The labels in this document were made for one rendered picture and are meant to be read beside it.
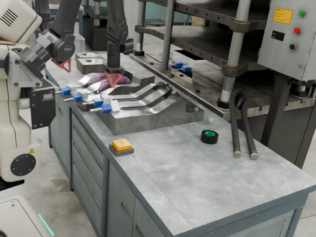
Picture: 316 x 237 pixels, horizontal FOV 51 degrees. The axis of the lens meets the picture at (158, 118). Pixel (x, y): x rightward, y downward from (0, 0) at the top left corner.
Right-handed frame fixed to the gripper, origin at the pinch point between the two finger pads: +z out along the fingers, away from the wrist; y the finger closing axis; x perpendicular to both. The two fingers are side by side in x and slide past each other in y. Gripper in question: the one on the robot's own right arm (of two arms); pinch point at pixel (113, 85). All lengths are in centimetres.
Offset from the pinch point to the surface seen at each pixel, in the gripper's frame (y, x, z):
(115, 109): -3.1, -0.3, 10.7
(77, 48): 340, -82, 74
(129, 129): -8.2, -5.2, 19.2
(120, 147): -23.8, 5.9, 17.6
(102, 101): 8.7, 1.6, 11.0
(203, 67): 46, -86, 12
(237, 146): -40, -42, 18
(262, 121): 0, -103, 36
